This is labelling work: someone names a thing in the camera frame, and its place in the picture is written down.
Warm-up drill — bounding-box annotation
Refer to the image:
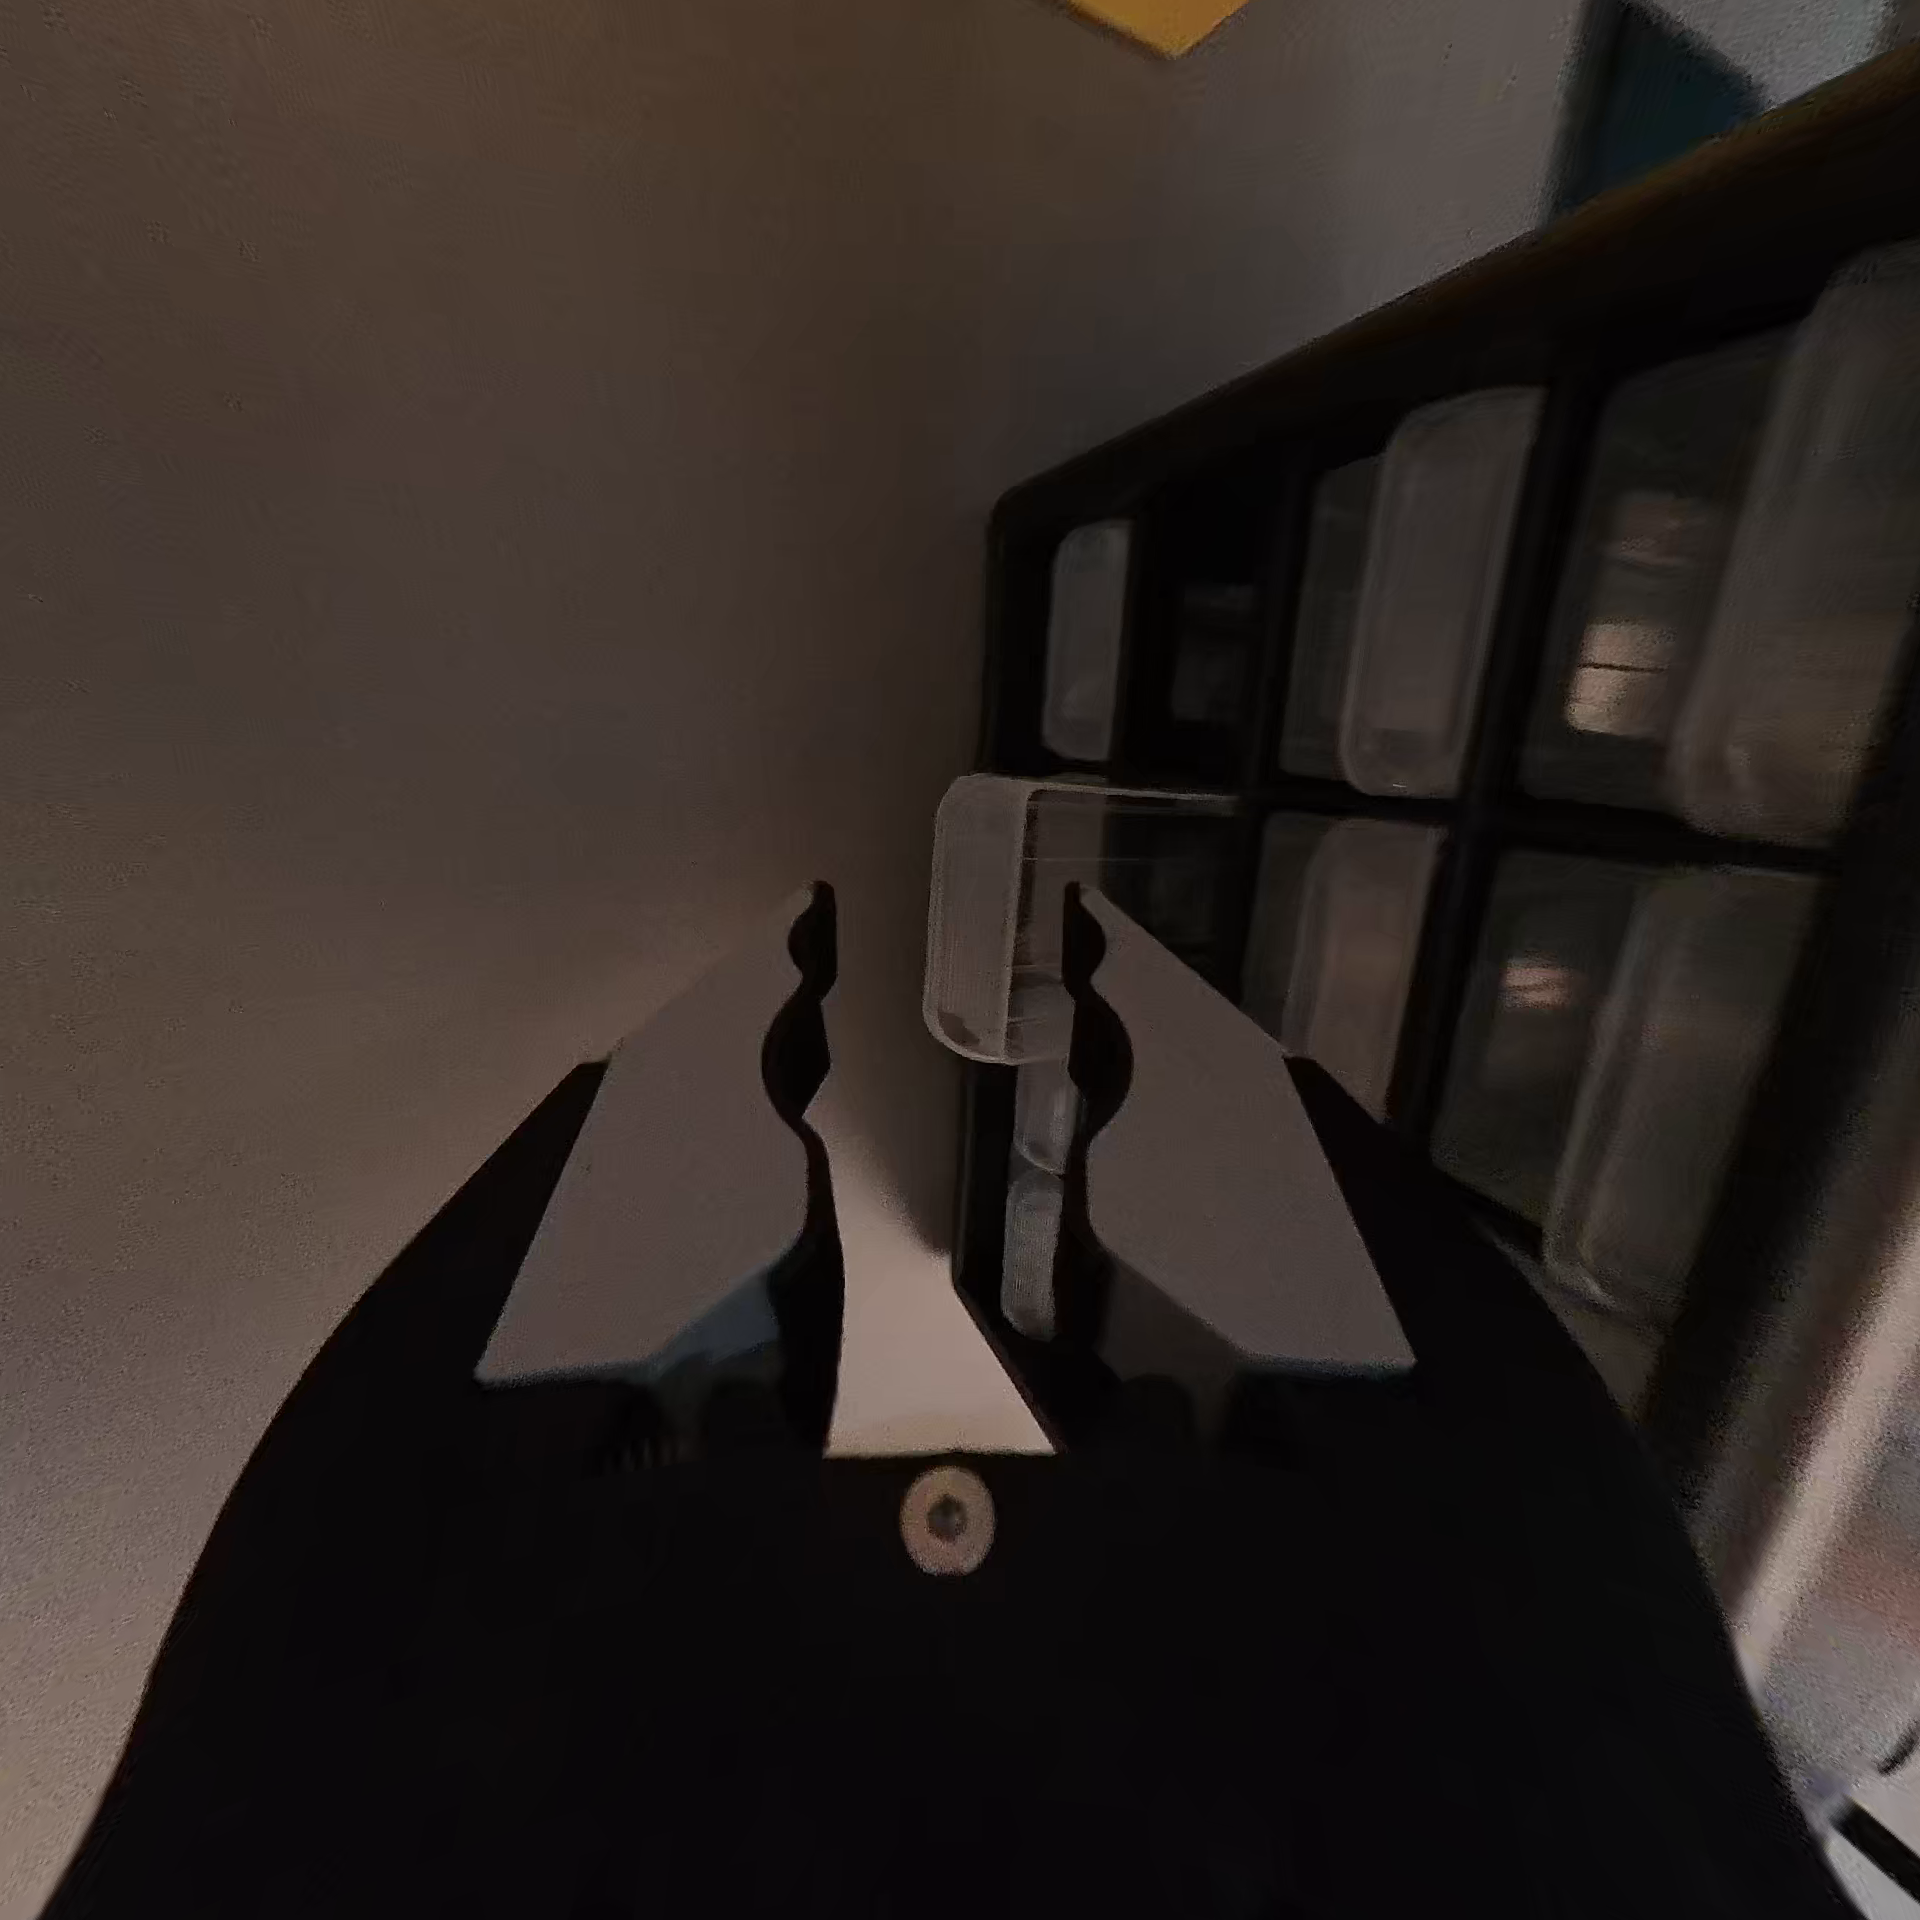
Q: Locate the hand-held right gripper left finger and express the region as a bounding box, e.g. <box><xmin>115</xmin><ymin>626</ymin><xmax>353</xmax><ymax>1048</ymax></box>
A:
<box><xmin>476</xmin><ymin>881</ymin><xmax>851</xmax><ymax>1454</ymax></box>

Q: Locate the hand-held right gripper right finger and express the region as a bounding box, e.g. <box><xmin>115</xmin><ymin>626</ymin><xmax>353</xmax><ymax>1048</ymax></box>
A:
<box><xmin>1054</xmin><ymin>881</ymin><xmax>1419</xmax><ymax>1403</ymax></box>

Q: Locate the clear plastic drawer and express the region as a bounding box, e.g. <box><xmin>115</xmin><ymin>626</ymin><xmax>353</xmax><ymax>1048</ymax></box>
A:
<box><xmin>921</xmin><ymin>773</ymin><xmax>1250</xmax><ymax>1069</ymax></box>

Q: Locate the black drawer cabinet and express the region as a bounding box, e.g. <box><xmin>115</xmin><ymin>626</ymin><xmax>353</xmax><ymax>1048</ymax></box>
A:
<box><xmin>951</xmin><ymin>45</ymin><xmax>1920</xmax><ymax>1518</ymax></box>

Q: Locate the yellow storage bin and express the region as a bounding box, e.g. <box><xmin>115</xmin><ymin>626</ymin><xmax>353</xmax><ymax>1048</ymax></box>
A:
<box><xmin>1076</xmin><ymin>0</ymin><xmax>1250</xmax><ymax>62</ymax></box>

